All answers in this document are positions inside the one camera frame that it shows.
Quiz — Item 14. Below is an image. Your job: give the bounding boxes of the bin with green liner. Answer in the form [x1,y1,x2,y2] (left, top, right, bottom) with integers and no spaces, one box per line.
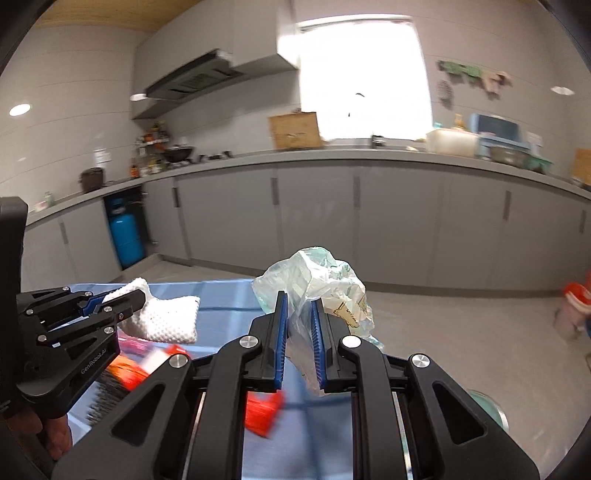
[466,388,511,435]

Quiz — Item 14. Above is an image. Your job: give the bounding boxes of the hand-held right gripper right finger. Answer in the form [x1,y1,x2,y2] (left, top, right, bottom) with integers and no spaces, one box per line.
[310,299,541,480]

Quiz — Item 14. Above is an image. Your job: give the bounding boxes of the pink plastic bag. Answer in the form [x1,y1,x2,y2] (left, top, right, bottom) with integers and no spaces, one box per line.
[117,335,158,356]

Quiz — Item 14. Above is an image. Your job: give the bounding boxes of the black wok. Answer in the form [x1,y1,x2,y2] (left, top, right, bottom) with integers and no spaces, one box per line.
[163,145,195,164]

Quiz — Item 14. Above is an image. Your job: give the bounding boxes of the white paper towel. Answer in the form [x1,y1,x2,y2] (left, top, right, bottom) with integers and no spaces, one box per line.
[102,277,201,344]

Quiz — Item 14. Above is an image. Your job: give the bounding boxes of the clear plastic bag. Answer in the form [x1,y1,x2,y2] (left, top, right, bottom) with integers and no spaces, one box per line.
[252,247,384,398]

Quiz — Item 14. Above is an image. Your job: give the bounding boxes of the person's left hand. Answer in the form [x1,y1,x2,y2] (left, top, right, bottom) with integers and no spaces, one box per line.
[0,399,74,462]

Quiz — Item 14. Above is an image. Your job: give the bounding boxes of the dark striped packet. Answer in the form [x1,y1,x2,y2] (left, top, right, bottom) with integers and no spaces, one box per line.
[85,367,132,428]

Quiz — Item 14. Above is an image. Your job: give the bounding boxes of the metal bowl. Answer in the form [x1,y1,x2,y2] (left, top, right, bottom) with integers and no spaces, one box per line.
[489,147,529,168]

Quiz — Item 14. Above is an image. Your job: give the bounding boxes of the blue dish rack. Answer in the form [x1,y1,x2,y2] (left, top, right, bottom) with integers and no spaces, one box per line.
[468,113,543,160]

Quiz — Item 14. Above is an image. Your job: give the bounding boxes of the grey wall cabinet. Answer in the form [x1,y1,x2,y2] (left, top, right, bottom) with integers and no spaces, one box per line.
[131,0,301,121]

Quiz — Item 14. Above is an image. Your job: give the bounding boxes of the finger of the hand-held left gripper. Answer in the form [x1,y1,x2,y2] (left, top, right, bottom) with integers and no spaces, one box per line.
[17,286,116,325]
[37,290,149,352]

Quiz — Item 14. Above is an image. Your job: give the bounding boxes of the red crumpled wrapper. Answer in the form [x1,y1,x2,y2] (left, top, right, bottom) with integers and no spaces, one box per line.
[244,390,284,437]

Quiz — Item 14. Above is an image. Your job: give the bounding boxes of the white plastic container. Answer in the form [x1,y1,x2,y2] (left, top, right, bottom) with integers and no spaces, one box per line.
[425,128,481,158]

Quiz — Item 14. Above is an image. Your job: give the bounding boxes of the spice rack with bottles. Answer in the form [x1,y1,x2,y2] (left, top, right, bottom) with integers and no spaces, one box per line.
[136,121,172,176]

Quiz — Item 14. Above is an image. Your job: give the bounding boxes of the dark cooking pot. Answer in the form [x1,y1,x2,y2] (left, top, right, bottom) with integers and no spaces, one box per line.
[81,167,107,193]

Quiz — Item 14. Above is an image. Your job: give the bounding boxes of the grey range hood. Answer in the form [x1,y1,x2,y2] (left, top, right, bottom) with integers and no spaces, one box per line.
[143,50,245,103]

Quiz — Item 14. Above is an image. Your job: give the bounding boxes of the grey kitchen counter cabinets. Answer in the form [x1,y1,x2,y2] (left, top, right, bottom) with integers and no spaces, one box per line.
[0,148,591,296]

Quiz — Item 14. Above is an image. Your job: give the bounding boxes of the brown cardboard box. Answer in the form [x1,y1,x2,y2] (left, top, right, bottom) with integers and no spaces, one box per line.
[269,112,324,149]

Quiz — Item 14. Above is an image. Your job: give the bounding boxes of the brown cardboard piece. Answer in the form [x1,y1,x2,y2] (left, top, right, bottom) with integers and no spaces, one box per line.
[571,148,591,188]

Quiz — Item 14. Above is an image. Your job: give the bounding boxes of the blue gas cylinder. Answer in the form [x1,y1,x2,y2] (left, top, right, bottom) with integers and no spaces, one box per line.
[107,198,147,269]

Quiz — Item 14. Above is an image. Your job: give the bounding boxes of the bright window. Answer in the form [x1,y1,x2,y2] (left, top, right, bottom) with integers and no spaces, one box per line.
[295,17,432,141]

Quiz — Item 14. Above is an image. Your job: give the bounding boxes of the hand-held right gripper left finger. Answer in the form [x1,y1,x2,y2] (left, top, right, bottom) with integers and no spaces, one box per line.
[51,291,289,480]

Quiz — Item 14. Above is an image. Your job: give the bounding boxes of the wall hooks with cloths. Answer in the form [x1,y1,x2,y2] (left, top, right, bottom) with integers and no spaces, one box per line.
[436,59,513,100]

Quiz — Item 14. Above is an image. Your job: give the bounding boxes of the blue checkered tablecloth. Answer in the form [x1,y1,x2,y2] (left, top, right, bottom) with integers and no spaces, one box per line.
[65,277,416,480]

